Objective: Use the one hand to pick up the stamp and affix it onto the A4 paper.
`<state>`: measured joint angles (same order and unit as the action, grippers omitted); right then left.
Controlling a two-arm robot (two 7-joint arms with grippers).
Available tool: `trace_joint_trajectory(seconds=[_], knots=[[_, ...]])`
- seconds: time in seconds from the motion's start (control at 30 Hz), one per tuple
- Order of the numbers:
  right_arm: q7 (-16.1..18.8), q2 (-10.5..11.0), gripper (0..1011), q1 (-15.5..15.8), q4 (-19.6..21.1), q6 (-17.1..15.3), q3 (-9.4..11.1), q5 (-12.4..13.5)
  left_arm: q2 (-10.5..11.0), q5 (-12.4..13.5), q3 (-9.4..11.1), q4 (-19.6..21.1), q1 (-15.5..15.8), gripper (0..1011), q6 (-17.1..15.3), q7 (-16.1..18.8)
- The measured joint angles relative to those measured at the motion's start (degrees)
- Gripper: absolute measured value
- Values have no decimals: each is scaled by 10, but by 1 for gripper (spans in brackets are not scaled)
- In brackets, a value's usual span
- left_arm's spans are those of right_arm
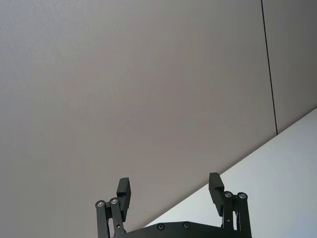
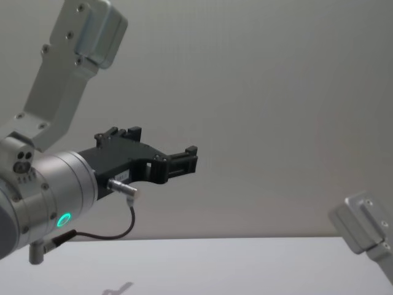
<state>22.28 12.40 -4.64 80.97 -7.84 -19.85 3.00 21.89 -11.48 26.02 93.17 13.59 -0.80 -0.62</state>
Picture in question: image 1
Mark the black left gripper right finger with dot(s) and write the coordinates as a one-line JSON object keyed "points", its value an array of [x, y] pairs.
{"points": [[218, 196]]}

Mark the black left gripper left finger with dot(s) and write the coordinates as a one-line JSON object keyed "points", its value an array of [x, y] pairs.
{"points": [[123, 198]]}

